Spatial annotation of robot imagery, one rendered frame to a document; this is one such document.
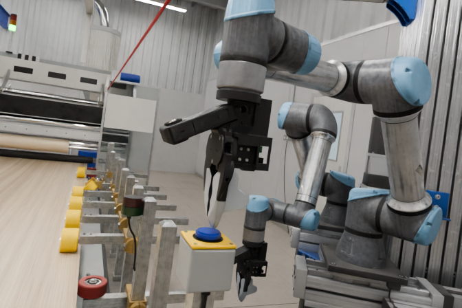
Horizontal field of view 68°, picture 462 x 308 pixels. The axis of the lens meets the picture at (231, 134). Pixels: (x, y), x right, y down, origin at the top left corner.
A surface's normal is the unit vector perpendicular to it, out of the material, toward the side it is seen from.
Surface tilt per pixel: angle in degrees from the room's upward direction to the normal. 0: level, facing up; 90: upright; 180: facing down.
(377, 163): 90
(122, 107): 90
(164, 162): 90
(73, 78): 90
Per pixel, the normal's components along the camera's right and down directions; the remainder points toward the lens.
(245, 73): 0.13, 0.02
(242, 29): -0.19, -0.02
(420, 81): 0.60, -0.04
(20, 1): 0.36, 0.05
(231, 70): -0.39, -0.05
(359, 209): -0.76, -0.10
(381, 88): -0.74, 0.33
